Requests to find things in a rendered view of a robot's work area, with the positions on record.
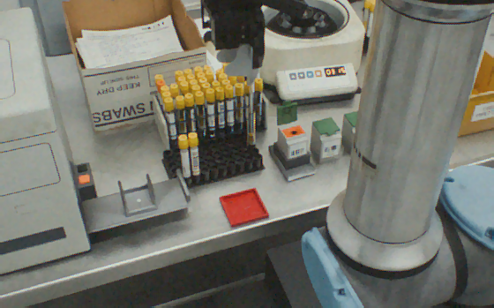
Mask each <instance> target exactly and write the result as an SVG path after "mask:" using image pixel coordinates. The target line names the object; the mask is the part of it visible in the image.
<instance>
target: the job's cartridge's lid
mask: <svg viewBox="0 0 494 308"><path fill-rule="evenodd" d="M295 121H297V102H293V103H291V100H287V101H283V102H282V106H279V107H277V125H282V124H290V123H291V122H295Z"/></svg>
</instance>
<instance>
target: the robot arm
mask: <svg viewBox="0 0 494 308"><path fill-rule="evenodd" d="M262 5H264V6H267V7H270V8H273V9H275V10H277V11H282V12H284V13H285V14H288V15H289V16H293V17H294V16H296V17H298V18H300V19H301V18H302V16H303V15H304V13H305V11H306V9H307V8H308V6H309V5H308V4H307V3H306V2H305V1H304V0H200V9H201V24H202V29H204V28H208V27H209V29H211V37H212V40H211V43H212V44H213V45H214V47H215V50H219V49H220V50H219V51H218V52H217V54H216V59H217V61H218V62H220V63H228V64H227V65H226V66H225V67H224V72H225V74H226V75H228V76H243V80H244V81H245V80H246V84H247V86H248V85H251V83H252V82H253V80H254V79H255V78H256V76H257V75H258V72H259V70H260V67H261V66H262V63H263V59H264V55H265V30H266V27H265V17H264V13H263V11H262V9H261V7H262ZM204 7H205V9H206V11H207V13H208V18H209V19H207V20H206V21H204V9H203V8H204ZM493 22H494V0H376V1H375V7H374V12H373V19H372V24H371V30H370V40H369V47H368V52H367V57H366V64H365V69H364V75H363V85H362V92H361V97H360V103H359V109H358V114H357V120H356V131H355V136H354V142H353V147H352V154H351V160H350V165H349V171H348V181H347V188H346V189H344V190H343V191H341V192H340V193H339V194H338V195H337V196H336V197H335V198H334V199H333V201H332V202H331V204H330V206H329V208H328V212H327V216H326V225H325V227H323V228H320V229H317V228H313V229H312V231H309V232H306V233H305V234H304V235H303V238H302V253H303V260H304V264H305V266H306V270H307V273H308V276H309V277H310V280H311V284H312V287H313V288H314V291H315V293H316V295H317V297H318V300H319V302H320V303H321V305H322V307H323V308H494V169H493V168H490V167H484V166H478V165H467V166H461V167H458V168H456V169H453V170H451V171H450V172H449V173H447V174H446V176H445V173H446V171H447V167H448V164H449V161H450V159H451V156H452V152H453V148H454V145H455V141H456V139H457V136H458V133H459V130H460V125H461V122H462V119H463V116H464V113H465V110H466V107H467V105H468V99H469V96H470V94H471V90H472V87H473V85H474V84H475V80H476V76H477V73H478V71H479V68H480V64H481V62H482V59H483V54H484V51H485V48H486V45H487V42H488V39H489V36H490V31H491V29H492V25H493Z"/></svg>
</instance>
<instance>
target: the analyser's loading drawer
mask: <svg viewBox="0 0 494 308"><path fill-rule="evenodd" d="M146 180H147V183H144V184H138V185H134V186H131V187H127V188H123V186H122V183H121V181H118V184H119V188H120V191H121V192H117V193H113V194H109V195H106V196H102V197H99V198H95V199H89V200H85V201H81V203H79V205H80V208H81V212H82V215H83V218H84V222H85V225H86V230H87V234H88V233H92V232H95V231H98V230H102V229H108V228H112V227H115V226H118V225H122V224H125V223H129V222H134V221H138V220H143V219H145V218H149V217H153V216H156V215H160V214H165V213H169V212H173V211H176V210H179V209H182V208H187V211H188V212H191V199H190V194H189V192H188V189H187V184H186V183H185V180H184V178H183V174H182V171H181V170H180V169H177V178H174V179H170V180H167V181H163V182H159V183H156V184H152V181H151V178H150V176H149V174H148V173H147V174H146ZM137 199H141V203H138V201H137Z"/></svg>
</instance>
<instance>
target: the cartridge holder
mask: <svg viewBox="0 0 494 308"><path fill-rule="evenodd" d="M268 151H269V152H270V154H271V155H272V157H273V158H274V160H275V161H276V163H277V164H278V166H279V167H280V169H281V171H282V172H283V174H284V176H285V177H286V178H287V180H288V181H291V180H294V179H297V178H300V177H305V176H308V175H311V174H314V173H315V168H314V166H313V165H312V163H311V162H310V160H311V154H310V152H309V151H307V154H302V155H299V156H296V157H293V158H289V159H287V157H286V156H285V154H284V153H283V152H282V151H281V149H280V148H279V146H278V145H277V141H276V142H274V143H273V145H271V146H268Z"/></svg>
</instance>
